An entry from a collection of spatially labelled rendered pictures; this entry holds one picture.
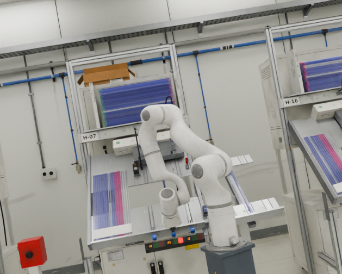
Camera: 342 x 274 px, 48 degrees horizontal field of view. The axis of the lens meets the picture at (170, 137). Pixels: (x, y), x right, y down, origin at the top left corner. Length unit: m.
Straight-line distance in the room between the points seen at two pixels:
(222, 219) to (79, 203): 2.71
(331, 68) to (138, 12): 2.27
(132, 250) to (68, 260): 1.90
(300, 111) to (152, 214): 1.42
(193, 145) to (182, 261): 1.05
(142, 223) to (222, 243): 0.67
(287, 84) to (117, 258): 1.76
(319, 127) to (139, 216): 1.40
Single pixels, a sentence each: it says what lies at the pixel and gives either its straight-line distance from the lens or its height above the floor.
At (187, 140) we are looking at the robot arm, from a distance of 1.78.
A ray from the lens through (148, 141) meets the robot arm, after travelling 1.96.
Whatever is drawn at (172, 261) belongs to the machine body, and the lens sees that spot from 2.61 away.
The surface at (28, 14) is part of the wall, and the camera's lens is 4.58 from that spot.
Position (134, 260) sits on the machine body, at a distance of 2.61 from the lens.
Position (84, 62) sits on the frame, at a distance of 2.80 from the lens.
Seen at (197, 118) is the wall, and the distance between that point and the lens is 4.18.
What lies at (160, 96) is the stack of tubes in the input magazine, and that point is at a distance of 2.66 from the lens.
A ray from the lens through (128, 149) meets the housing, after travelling 2.64.
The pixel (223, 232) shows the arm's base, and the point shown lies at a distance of 1.75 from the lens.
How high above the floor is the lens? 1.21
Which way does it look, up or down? 1 degrees up
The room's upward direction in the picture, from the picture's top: 10 degrees counter-clockwise
